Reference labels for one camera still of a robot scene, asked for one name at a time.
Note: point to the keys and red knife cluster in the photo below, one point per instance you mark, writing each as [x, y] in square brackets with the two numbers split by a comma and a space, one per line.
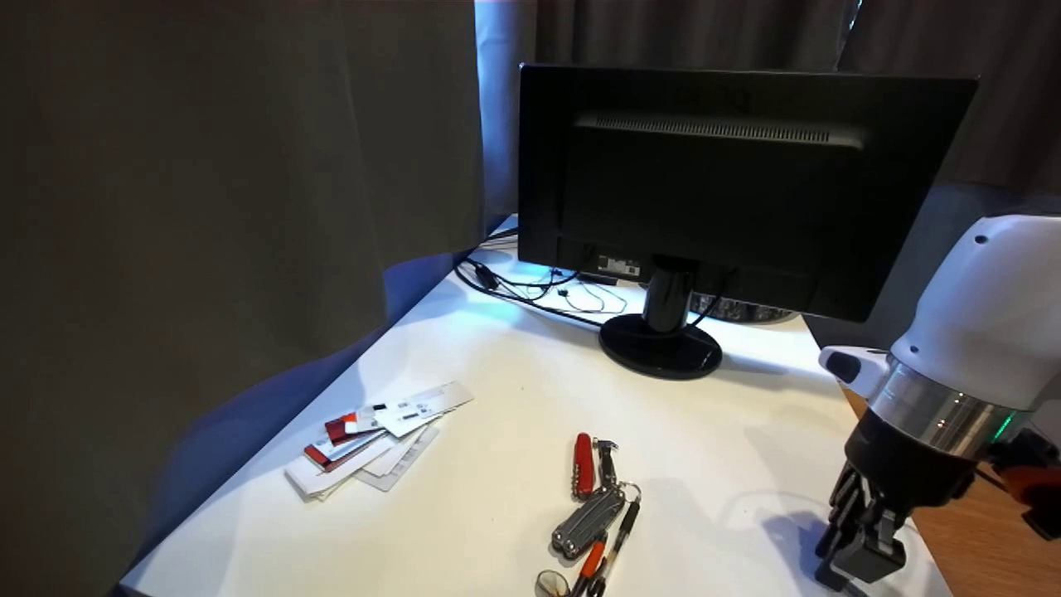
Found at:
[598, 528]

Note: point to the grey curtain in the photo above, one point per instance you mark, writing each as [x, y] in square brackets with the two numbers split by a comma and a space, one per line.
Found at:
[206, 206]

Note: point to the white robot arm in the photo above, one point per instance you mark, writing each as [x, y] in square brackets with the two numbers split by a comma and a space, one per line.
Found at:
[980, 353]

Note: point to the white paper cards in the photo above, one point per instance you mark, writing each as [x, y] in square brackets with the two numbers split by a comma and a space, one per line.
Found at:
[371, 442]

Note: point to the side-on black monitor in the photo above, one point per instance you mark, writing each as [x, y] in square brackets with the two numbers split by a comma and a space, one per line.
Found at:
[771, 187]

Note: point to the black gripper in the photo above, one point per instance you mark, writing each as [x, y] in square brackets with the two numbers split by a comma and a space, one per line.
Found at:
[886, 475]

